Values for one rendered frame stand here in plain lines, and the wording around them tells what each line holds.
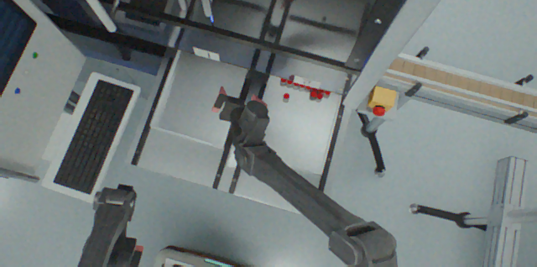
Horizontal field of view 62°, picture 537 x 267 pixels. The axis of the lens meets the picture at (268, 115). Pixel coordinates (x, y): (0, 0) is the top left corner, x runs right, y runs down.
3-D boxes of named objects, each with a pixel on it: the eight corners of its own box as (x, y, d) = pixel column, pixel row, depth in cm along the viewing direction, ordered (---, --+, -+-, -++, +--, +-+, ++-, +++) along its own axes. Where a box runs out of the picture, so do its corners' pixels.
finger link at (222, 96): (217, 75, 122) (220, 97, 115) (242, 82, 125) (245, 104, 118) (209, 94, 126) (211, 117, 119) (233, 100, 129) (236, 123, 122)
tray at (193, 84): (184, 40, 162) (182, 36, 159) (252, 59, 161) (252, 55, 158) (152, 128, 154) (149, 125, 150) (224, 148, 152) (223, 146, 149)
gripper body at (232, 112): (226, 96, 117) (228, 116, 112) (262, 106, 121) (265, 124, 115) (217, 114, 121) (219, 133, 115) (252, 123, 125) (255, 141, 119)
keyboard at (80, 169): (99, 80, 166) (96, 77, 163) (134, 91, 165) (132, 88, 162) (53, 182, 156) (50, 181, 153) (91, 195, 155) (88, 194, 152)
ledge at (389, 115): (365, 76, 162) (366, 74, 160) (399, 86, 162) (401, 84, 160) (357, 112, 159) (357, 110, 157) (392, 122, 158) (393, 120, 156)
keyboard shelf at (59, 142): (74, 66, 170) (71, 64, 167) (143, 88, 168) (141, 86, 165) (22, 179, 158) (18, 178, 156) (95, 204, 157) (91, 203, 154)
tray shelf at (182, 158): (171, 39, 164) (170, 36, 163) (356, 90, 161) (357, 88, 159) (125, 163, 152) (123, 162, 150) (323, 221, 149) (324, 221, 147)
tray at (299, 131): (273, 65, 161) (273, 61, 157) (343, 84, 159) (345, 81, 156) (246, 154, 152) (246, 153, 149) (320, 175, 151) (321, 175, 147)
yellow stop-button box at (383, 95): (371, 86, 151) (376, 80, 144) (392, 92, 150) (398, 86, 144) (366, 107, 149) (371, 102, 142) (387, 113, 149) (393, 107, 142)
